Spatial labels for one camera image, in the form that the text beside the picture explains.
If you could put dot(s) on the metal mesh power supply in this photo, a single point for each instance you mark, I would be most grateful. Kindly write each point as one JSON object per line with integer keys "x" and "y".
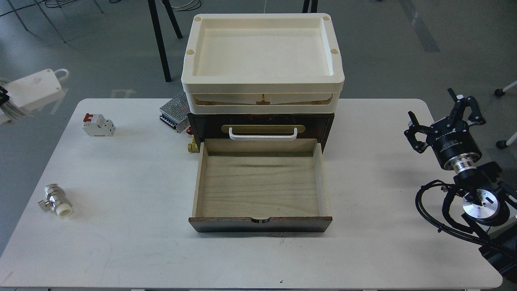
{"x": 174, "y": 113}

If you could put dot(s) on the black table leg right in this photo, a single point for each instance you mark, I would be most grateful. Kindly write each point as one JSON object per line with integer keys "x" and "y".
{"x": 310, "y": 6}

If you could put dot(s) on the white drawer handle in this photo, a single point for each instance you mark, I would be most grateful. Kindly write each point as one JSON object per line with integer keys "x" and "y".
{"x": 237, "y": 137}

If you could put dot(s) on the open wooden drawer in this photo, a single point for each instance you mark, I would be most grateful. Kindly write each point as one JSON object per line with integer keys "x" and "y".
{"x": 260, "y": 186}

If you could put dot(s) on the cream plastic tray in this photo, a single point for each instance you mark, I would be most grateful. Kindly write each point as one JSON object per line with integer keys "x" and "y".
{"x": 262, "y": 54}
{"x": 263, "y": 103}

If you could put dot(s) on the white red circuit breaker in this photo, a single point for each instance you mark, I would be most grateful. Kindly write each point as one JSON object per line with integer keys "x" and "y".
{"x": 97, "y": 125}

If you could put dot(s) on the white charger with cable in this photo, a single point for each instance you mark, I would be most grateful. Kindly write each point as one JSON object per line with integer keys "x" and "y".
{"x": 32, "y": 92}

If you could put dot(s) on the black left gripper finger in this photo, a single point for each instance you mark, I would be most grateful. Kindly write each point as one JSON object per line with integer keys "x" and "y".
{"x": 4, "y": 97}

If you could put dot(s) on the metal white pipe valve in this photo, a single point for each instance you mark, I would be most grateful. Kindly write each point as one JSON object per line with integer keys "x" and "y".
{"x": 56, "y": 201}

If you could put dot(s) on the dark wooden cabinet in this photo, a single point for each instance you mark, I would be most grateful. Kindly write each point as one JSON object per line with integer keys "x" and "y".
{"x": 216, "y": 126}

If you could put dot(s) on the black table leg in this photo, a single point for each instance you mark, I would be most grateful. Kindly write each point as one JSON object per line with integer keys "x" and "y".
{"x": 158, "y": 33}
{"x": 310, "y": 6}

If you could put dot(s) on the cream plastic tray lower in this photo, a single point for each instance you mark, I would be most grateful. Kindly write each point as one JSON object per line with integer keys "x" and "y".
{"x": 263, "y": 103}

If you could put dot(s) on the brass fitting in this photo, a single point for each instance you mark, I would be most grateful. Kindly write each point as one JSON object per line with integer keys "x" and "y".
{"x": 192, "y": 146}

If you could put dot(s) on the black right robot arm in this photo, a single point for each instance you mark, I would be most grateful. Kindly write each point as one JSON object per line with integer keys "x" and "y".
{"x": 477, "y": 197}

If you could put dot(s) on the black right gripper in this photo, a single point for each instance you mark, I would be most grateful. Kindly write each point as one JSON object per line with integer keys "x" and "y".
{"x": 455, "y": 144}

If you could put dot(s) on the cream plastic tray top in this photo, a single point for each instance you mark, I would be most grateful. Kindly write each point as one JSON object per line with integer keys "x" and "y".
{"x": 262, "y": 54}

